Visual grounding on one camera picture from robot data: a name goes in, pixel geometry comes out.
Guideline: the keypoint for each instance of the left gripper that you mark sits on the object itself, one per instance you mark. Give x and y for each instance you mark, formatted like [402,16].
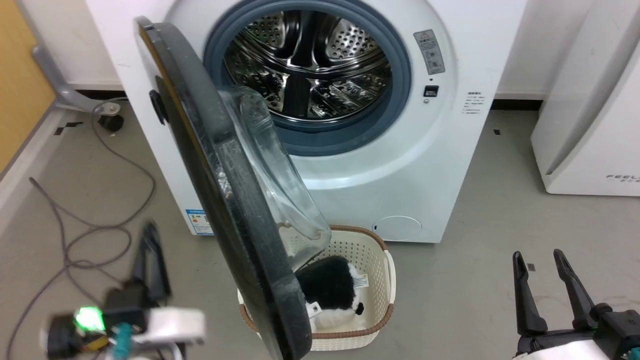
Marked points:
[165,326]

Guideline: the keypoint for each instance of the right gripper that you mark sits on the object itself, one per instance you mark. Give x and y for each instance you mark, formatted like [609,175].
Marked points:
[617,332]

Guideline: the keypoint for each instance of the black round glass washer door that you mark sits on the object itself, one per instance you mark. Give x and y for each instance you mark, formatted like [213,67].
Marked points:
[220,165]

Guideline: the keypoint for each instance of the white front-load washing machine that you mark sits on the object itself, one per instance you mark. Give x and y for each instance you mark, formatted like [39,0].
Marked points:
[430,165]

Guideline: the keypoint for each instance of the black door latch socket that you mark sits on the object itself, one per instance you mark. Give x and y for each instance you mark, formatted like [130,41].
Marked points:
[431,91]

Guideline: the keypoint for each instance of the grey rubber door gasket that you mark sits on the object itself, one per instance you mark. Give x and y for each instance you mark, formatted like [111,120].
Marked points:
[397,80]

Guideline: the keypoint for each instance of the blue energy label sticker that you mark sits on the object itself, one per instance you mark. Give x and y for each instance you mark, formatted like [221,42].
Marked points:
[199,222]

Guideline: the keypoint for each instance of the black caster wheel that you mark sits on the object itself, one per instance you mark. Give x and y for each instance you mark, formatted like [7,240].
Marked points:
[110,122]

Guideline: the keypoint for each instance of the white appliance with grey stripe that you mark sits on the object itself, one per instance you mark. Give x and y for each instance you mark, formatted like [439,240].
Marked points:
[590,140]

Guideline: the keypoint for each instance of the round white filter cover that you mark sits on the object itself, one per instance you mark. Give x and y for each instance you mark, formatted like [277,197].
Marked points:
[397,228]

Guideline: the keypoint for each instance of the cream woven plastic laundry basket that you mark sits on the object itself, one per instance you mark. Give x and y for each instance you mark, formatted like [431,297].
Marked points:
[372,260]

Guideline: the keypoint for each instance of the black and white plush toy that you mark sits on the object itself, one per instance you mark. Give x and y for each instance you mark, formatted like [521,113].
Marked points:
[327,282]

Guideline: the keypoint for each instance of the grey stand leg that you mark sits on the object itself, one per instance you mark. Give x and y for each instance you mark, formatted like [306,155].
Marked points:
[57,82]

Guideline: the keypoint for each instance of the small printed text label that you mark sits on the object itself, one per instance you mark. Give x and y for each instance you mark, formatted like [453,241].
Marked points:
[472,102]

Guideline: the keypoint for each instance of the orange wooden panel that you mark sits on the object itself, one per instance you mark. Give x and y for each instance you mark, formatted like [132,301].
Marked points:
[20,85]

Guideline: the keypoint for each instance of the stainless steel washer drum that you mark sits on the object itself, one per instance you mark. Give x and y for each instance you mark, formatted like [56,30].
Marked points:
[310,55]

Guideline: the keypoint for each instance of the grey warning sticker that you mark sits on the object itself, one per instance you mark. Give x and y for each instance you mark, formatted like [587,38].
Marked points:
[430,52]

